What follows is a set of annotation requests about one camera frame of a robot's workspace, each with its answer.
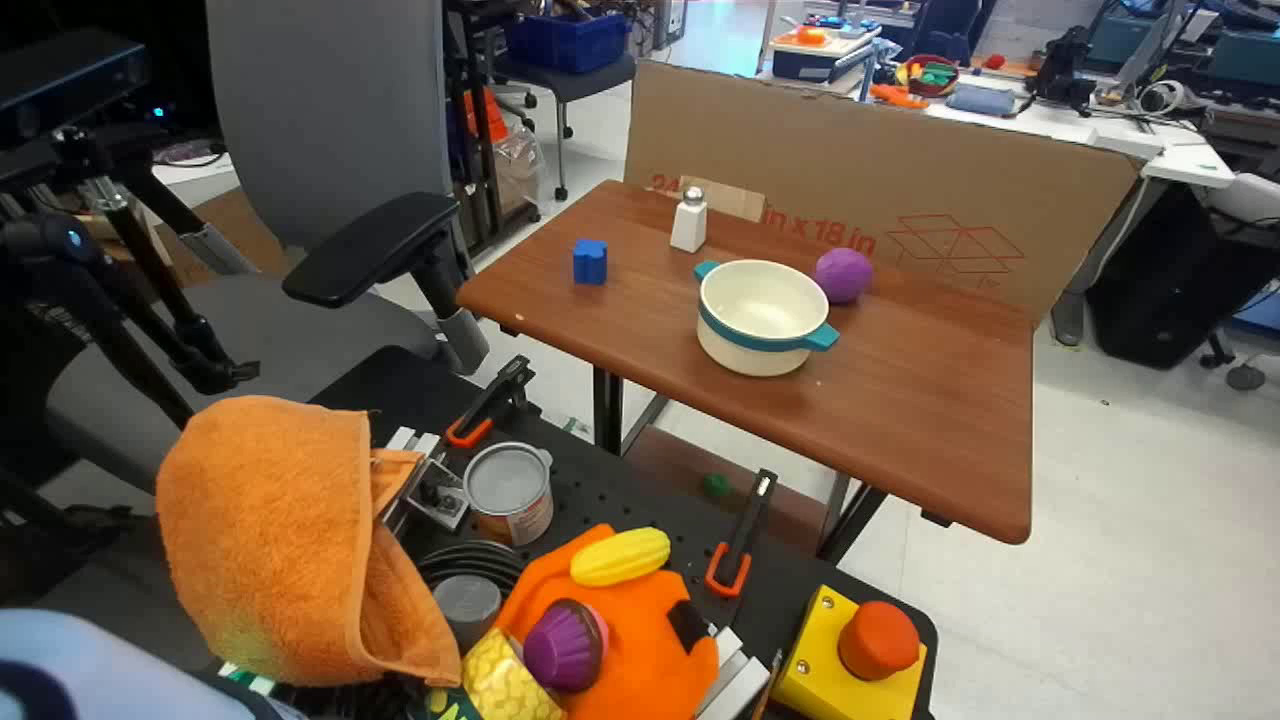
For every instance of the blue cube block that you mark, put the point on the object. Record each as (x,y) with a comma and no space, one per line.
(591,263)

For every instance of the white salt shaker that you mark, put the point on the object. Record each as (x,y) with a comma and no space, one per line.
(688,220)

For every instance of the small green object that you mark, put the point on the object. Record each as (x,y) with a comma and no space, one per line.
(716,488)

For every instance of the peaches tin can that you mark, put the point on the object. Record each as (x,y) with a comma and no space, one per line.
(508,488)

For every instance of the smooth yellow toy corn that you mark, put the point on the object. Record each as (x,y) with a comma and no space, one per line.
(620,557)

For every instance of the purple ball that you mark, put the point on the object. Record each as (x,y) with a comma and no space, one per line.
(841,272)

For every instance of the wooden table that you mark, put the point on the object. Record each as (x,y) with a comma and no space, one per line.
(905,395)

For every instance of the brown cardboard board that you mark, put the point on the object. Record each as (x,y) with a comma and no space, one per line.
(855,162)

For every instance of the purple toy cupcake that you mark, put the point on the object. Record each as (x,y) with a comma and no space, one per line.
(565,647)

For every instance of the dark blue storage bin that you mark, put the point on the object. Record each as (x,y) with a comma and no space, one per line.
(565,42)

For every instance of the bumpy yellow corn cob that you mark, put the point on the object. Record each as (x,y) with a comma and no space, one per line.
(505,683)

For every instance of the tray with orange object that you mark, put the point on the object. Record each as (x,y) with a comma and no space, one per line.
(823,55)

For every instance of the yellow box with orange button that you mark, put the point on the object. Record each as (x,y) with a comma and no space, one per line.
(841,664)

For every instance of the padded office chair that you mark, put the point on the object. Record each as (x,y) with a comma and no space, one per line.
(332,133)

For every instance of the orange and green toy pile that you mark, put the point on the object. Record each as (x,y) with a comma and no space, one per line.
(921,77)

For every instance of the orange cloth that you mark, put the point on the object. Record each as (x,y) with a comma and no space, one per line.
(282,533)

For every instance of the white desk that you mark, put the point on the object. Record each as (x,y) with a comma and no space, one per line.
(1105,133)

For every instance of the black tripod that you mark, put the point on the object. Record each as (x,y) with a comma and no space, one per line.
(125,266)

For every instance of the black bag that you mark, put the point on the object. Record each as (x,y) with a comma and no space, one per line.
(1163,283)

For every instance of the black camera box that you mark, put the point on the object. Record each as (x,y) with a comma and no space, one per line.
(67,83)

